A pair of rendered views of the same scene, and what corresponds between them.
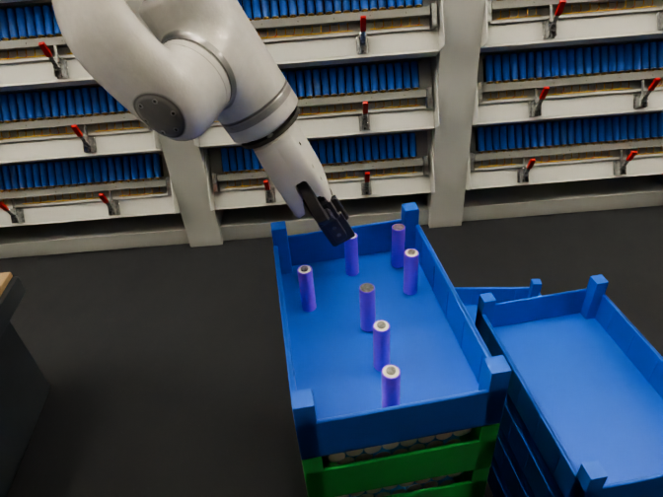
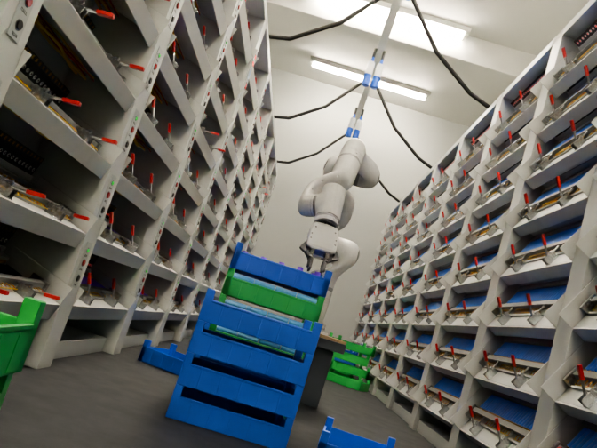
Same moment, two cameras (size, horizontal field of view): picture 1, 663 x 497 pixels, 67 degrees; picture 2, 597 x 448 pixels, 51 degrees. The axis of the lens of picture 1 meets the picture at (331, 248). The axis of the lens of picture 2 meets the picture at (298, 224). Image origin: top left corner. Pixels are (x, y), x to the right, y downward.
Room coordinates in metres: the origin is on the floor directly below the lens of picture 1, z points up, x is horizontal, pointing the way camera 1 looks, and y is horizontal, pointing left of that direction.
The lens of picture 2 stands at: (0.50, -2.01, 0.30)
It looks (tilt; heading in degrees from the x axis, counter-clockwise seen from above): 9 degrees up; 92
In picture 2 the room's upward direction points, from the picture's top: 18 degrees clockwise
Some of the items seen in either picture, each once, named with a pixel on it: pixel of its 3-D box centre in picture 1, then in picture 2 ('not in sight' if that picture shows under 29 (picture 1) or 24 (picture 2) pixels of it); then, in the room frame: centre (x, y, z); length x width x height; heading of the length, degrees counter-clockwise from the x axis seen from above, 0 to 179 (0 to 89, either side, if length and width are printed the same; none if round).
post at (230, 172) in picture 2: not in sight; (211, 196); (-0.16, 1.77, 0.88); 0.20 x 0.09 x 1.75; 0
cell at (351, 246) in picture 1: (351, 253); not in sight; (0.54, -0.03, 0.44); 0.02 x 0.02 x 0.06
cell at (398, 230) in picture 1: (398, 247); not in sight; (0.55, -0.09, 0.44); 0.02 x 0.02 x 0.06
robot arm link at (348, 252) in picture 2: not in sight; (334, 264); (0.63, 0.74, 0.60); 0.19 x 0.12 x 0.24; 174
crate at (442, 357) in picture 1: (368, 308); (278, 271); (0.43, -0.04, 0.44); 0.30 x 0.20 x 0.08; 6
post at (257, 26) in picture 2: not in sight; (195, 169); (-0.16, 1.07, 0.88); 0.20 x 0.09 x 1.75; 0
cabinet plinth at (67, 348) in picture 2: not in sight; (114, 335); (-0.18, 0.72, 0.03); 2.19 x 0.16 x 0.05; 90
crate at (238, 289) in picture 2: (369, 354); (270, 295); (0.43, -0.04, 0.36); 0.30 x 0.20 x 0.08; 6
